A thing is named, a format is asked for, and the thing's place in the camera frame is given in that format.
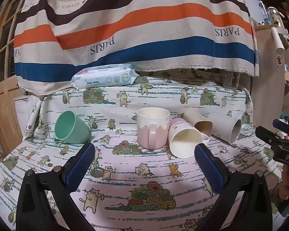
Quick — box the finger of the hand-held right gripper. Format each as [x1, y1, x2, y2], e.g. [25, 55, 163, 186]
[273, 119, 289, 135]
[255, 126, 283, 148]

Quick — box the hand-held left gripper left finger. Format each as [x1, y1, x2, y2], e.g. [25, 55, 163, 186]
[16, 142, 96, 231]

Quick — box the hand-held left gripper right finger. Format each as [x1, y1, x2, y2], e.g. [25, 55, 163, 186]
[194, 143, 273, 231]

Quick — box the pink cup with white inside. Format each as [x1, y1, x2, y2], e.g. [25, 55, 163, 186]
[168, 118, 210, 159]

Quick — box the green plastic cup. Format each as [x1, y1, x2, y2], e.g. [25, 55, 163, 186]
[54, 111, 92, 144]

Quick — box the grey cup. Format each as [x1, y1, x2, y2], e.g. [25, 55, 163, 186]
[207, 112, 242, 145]

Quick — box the tan brown cup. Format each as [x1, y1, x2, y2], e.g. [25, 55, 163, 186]
[183, 110, 213, 137]

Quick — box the person's right hand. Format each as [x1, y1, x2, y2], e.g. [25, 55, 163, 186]
[279, 166, 289, 201]

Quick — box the wooden shelf unit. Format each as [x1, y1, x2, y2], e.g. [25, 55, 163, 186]
[252, 24, 289, 128]

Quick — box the cat printed blanket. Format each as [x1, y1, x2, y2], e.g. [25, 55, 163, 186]
[0, 75, 287, 231]

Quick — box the pink and white mug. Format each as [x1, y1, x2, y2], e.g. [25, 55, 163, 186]
[136, 107, 170, 150]

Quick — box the white rolled paper tube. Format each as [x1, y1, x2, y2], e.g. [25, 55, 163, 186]
[271, 26, 286, 54]

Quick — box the pack of baby wipes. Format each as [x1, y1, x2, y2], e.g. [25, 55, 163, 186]
[71, 63, 139, 90]

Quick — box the glass bottle with gold contents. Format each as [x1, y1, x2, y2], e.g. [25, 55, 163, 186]
[267, 6, 284, 28]

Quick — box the clear plastic bottle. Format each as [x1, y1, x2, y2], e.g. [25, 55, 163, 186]
[258, 1, 267, 26]

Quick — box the wooden door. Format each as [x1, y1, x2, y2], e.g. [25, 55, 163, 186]
[0, 0, 37, 145]

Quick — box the striped cloth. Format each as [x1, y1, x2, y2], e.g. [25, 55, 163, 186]
[13, 0, 261, 96]

